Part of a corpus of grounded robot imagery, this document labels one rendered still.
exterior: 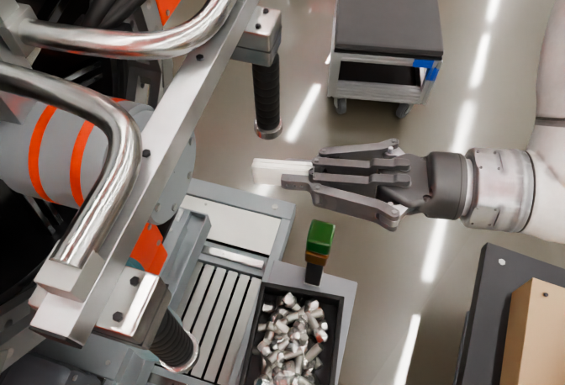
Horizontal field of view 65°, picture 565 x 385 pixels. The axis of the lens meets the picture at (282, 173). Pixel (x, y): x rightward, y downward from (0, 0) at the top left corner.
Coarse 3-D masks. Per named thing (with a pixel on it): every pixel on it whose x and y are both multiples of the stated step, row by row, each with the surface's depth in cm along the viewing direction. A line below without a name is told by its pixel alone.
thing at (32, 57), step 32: (32, 0) 69; (64, 0) 62; (32, 64) 60; (64, 64) 76; (96, 64) 73; (0, 192) 77; (0, 224) 73; (32, 224) 74; (64, 224) 74; (0, 256) 68; (32, 256) 69; (0, 288) 62
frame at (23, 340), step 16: (144, 16) 64; (144, 64) 73; (160, 64) 72; (128, 80) 75; (144, 80) 75; (160, 80) 74; (128, 96) 76; (144, 96) 78; (160, 96) 75; (32, 288) 63; (16, 304) 59; (0, 320) 56; (16, 320) 59; (0, 336) 52; (16, 336) 53; (32, 336) 56; (0, 352) 51; (16, 352) 54; (0, 368) 51
